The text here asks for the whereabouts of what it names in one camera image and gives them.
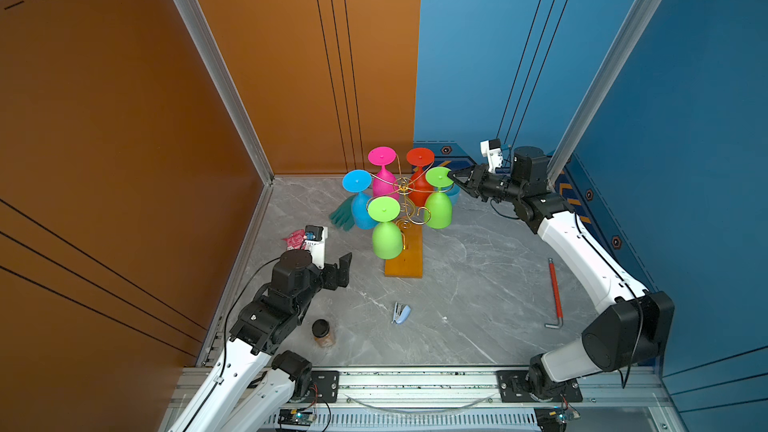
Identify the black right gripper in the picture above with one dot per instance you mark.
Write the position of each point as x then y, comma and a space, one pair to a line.
477, 177

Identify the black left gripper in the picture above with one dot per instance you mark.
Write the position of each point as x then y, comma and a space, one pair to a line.
331, 280

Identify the green wine glass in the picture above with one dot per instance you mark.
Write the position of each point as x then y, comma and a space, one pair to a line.
438, 204
387, 240

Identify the light blue wine glass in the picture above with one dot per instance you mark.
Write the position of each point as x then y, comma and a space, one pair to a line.
453, 193

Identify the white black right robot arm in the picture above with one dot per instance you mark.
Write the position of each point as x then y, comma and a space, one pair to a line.
633, 323

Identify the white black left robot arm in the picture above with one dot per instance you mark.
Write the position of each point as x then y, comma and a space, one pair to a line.
251, 380

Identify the red wine glass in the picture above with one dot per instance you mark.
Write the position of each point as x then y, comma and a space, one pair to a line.
421, 159

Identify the green wine glass front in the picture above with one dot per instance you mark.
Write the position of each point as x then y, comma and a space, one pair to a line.
387, 240

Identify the orange wooden rack base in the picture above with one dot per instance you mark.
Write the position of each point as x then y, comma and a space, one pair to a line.
409, 263

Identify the magenta wine glass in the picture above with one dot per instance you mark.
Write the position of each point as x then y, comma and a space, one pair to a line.
384, 182

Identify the blue wine glass left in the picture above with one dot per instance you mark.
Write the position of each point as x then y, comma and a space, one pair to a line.
357, 182

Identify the pink snack packet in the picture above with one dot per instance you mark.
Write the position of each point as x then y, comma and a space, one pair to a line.
296, 240

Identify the brown jar black lid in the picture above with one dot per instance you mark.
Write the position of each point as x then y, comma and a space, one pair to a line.
322, 333

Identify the teal rubber glove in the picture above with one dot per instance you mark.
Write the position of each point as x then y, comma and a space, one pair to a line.
342, 217

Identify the light blue stapler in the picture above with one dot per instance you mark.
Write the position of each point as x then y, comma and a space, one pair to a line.
401, 313

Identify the green circuit board left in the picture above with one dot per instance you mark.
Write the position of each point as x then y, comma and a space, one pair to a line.
295, 420

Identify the green circuit board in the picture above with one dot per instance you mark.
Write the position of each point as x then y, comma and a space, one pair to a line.
295, 420
555, 419

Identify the green circuit board right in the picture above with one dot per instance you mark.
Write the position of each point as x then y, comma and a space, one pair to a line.
555, 419

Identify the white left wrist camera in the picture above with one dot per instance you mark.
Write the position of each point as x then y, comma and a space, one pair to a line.
314, 241

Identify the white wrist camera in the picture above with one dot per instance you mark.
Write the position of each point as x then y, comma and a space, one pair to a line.
492, 151
314, 241

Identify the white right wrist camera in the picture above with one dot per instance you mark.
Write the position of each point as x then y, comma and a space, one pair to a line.
492, 151

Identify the gold wire glass rack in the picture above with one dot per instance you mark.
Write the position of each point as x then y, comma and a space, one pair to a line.
409, 212

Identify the red handled hex key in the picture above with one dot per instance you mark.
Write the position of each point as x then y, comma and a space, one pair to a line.
558, 324

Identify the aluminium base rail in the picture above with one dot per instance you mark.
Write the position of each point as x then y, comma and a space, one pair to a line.
460, 398

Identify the aluminium corner post right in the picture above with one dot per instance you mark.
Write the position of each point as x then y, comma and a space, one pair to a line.
631, 30

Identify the aluminium corner post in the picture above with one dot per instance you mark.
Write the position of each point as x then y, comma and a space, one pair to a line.
631, 30
203, 38

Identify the aluminium corner post left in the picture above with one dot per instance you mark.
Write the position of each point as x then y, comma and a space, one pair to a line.
203, 38

